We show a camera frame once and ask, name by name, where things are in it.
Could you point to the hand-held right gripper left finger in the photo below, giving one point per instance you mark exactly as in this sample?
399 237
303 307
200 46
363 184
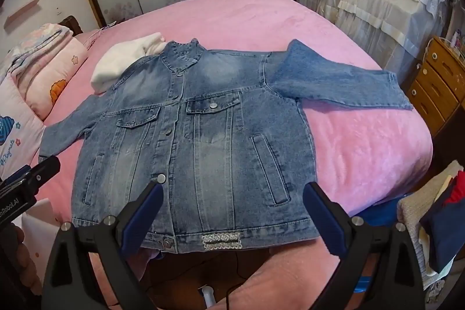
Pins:
145 215

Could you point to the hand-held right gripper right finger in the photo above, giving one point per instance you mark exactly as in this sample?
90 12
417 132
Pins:
325 215

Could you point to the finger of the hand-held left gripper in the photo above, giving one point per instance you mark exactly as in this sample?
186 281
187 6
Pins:
40 172

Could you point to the blue denim jacket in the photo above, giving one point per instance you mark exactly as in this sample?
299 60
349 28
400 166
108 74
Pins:
218 114

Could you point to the person's left hand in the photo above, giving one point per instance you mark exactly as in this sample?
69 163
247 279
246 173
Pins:
18 255

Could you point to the pink cartoon print pillow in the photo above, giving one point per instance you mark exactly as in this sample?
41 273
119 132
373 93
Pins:
18 128

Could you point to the blue plastic stool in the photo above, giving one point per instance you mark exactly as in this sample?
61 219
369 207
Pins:
377 213

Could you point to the person's pink fleece pants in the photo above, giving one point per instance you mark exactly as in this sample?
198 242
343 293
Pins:
290 281

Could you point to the pink fleece bed blanket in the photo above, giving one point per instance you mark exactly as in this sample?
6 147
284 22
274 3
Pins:
363 150

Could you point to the beige knit cloth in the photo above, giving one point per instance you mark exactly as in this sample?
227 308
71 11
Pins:
410 215

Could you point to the white plastic object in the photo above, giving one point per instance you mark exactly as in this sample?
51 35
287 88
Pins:
207 297

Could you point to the pink cartoon pillows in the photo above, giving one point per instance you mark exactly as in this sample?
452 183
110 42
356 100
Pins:
54 66

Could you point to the navy cloth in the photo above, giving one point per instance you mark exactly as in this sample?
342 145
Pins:
443 237

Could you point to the white garment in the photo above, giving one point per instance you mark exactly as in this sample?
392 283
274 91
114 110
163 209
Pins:
116 66

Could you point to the red cloth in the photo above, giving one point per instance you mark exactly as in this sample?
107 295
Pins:
458 190

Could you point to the dark wooden headboard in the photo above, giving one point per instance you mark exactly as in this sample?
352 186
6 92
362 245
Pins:
71 25

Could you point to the wooden drawer cabinet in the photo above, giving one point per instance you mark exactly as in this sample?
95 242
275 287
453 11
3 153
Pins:
436 85

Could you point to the pink wall shelf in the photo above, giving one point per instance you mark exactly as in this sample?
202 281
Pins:
23 11

